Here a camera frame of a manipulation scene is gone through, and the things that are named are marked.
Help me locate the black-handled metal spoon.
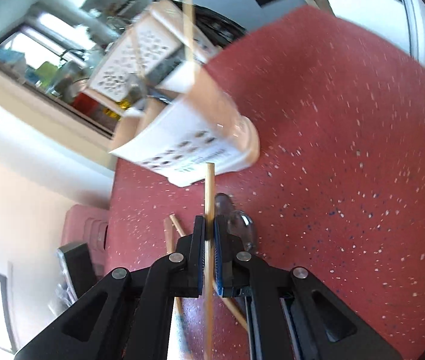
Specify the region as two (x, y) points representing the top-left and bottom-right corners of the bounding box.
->
(127, 74), (173, 111)

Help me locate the white perforated storage cart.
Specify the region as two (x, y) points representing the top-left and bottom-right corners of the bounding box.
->
(86, 0), (218, 103)

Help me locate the dark plastic spoon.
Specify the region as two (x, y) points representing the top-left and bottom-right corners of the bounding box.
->
(215, 193), (257, 253)

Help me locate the pink plastic stool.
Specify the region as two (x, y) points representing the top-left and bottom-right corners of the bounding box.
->
(61, 204), (109, 267)

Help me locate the red plastic basket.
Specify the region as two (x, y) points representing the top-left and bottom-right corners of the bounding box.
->
(72, 92), (98, 117)

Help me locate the white plastic utensil holder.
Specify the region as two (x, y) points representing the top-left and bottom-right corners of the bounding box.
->
(109, 67), (260, 187)

